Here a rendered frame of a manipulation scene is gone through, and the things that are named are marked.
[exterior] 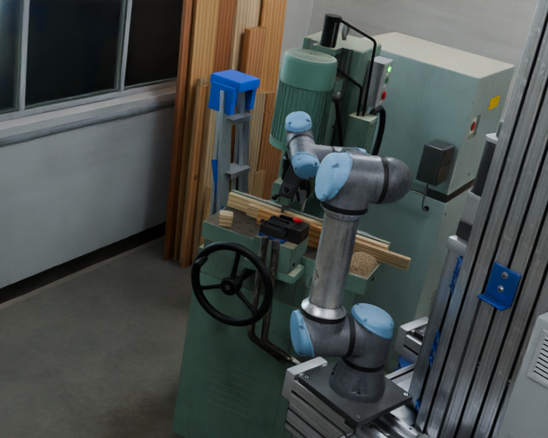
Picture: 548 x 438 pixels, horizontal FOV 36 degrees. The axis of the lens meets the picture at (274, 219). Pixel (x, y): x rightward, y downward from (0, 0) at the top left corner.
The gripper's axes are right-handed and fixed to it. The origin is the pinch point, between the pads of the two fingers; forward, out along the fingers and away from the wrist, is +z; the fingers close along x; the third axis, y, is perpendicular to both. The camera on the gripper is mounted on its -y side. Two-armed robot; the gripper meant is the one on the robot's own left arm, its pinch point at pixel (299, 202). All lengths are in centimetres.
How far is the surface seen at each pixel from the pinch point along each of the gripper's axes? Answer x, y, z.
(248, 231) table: 17.4, -5.1, 18.6
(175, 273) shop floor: 97, 39, 150
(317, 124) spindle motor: 4.3, 23.4, -11.3
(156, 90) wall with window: 133, 98, 86
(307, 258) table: -6.3, -8.1, 16.7
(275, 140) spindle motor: 16.0, 15.4, -6.8
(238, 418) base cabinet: 6, -44, 78
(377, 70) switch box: -2, 57, -9
